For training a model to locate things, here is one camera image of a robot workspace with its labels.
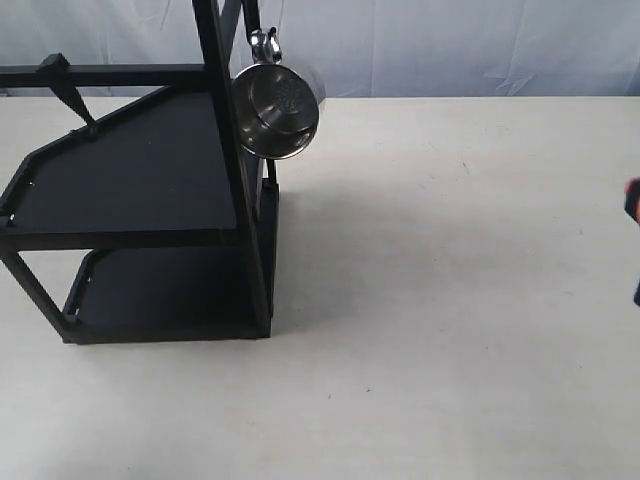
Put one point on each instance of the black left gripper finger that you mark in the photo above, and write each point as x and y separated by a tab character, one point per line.
632	199

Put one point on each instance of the stainless steel mug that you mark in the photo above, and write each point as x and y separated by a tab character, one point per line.
278	100

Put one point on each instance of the black two-tier metal rack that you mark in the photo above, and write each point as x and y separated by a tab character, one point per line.
149	223

